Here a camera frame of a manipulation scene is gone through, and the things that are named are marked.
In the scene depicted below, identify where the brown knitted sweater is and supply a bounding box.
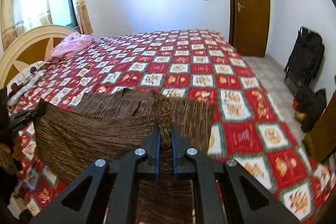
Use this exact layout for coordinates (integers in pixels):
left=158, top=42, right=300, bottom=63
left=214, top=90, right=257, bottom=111
left=34, top=88, right=215, bottom=223

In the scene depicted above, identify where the red patchwork bed quilt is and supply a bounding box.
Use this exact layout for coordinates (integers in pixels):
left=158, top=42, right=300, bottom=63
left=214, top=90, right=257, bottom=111
left=13, top=30, right=335, bottom=223

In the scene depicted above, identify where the pink folded cloth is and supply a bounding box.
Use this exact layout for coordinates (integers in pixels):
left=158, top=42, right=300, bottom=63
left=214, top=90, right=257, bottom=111
left=45, top=32, right=94, bottom=64

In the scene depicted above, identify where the black bag on floor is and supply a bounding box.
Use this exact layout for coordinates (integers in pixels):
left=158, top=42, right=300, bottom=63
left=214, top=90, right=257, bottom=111
left=293, top=86, right=327, bottom=133

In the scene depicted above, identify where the wooden bed headboard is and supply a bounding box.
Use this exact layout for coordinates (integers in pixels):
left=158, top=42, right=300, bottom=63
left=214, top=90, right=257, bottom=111
left=1, top=25, right=75, bottom=88

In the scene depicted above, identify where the white grey clothes pile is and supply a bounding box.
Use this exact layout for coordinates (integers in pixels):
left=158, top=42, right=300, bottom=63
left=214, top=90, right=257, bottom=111
left=7, top=61, right=51, bottom=107

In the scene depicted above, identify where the brown wooden door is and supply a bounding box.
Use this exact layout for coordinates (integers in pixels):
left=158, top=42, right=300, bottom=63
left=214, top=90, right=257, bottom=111
left=229, top=0, right=270, bottom=57

